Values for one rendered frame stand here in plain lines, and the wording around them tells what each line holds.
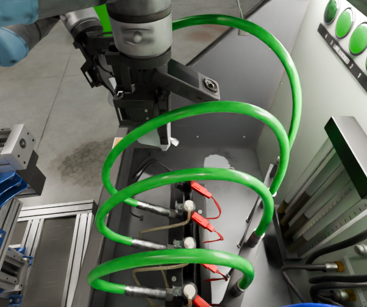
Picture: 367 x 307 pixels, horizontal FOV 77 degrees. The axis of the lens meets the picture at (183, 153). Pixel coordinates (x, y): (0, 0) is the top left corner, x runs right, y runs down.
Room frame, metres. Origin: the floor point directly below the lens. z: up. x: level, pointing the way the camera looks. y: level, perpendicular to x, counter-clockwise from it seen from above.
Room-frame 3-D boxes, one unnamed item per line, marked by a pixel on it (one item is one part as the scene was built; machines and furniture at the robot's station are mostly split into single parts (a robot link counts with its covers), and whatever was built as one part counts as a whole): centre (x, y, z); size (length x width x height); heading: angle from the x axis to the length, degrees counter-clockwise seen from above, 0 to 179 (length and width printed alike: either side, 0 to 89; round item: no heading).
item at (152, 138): (0.29, 0.06, 1.24); 0.06 x 0.03 x 0.09; 89
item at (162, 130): (0.28, 0.04, 1.28); 0.05 x 0.02 x 0.09; 179
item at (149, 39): (0.30, 0.05, 1.43); 0.08 x 0.08 x 0.05
